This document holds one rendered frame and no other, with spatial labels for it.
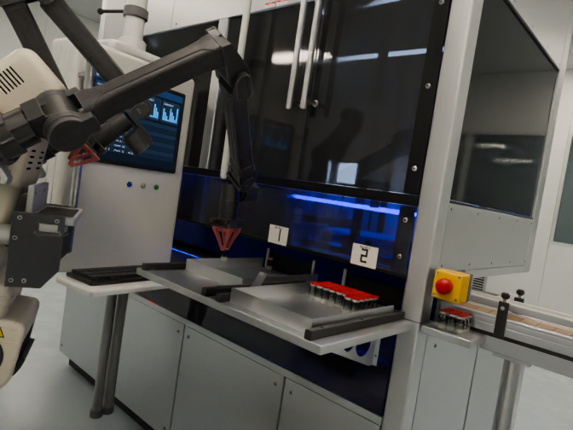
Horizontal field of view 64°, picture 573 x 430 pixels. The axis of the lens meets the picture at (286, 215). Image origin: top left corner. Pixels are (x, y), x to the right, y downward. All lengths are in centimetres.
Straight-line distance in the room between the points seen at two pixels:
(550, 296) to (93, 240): 504
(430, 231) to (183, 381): 118
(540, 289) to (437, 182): 471
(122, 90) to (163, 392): 142
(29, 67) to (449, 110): 98
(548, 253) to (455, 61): 469
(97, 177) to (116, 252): 28
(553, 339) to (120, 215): 136
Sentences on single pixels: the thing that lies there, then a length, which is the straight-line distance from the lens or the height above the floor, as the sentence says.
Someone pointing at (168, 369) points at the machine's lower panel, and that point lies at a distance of 206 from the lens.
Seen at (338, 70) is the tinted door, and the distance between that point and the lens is 150.
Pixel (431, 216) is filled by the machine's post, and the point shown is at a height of 116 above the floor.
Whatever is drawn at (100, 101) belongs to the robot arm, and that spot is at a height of 129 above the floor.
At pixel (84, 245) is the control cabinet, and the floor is 89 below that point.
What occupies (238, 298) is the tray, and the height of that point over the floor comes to 90.
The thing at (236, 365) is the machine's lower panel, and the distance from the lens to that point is 173.
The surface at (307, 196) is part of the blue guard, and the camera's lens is 147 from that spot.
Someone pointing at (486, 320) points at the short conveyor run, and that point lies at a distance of 132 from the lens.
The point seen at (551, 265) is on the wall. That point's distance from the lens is 585.
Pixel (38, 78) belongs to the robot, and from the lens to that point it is 114.
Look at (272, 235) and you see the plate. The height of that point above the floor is 101.
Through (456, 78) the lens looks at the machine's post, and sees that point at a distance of 129.
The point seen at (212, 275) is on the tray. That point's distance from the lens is 137.
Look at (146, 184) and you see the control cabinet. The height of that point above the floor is 112.
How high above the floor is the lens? 117
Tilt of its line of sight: 3 degrees down
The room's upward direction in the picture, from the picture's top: 9 degrees clockwise
